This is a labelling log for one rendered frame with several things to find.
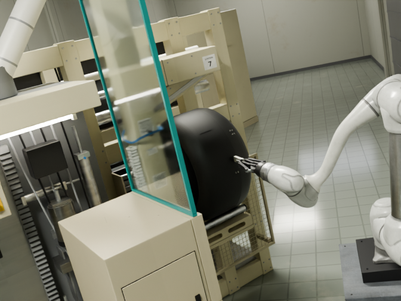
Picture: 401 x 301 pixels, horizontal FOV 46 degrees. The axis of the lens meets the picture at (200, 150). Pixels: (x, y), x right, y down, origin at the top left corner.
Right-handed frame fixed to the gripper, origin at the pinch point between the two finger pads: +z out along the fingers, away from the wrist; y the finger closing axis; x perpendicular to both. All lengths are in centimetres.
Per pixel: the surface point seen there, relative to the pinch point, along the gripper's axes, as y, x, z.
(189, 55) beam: -16, -44, 58
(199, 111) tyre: -1.1, -19.7, 31.8
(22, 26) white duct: 69, -78, 64
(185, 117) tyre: 9.0, -19.7, 30.5
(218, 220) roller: 9.4, 35.9, 12.9
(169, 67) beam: -2, -41, 58
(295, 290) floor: -57, 130, 30
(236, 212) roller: -2.9, 36.1, 12.8
